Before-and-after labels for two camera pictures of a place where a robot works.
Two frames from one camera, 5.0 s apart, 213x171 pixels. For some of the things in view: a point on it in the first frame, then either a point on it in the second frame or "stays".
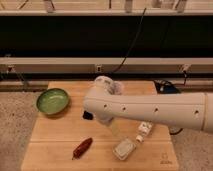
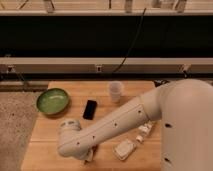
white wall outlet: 98,69 stays
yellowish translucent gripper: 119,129 to 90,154
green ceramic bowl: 52,101 stays
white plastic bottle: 145,127 stays
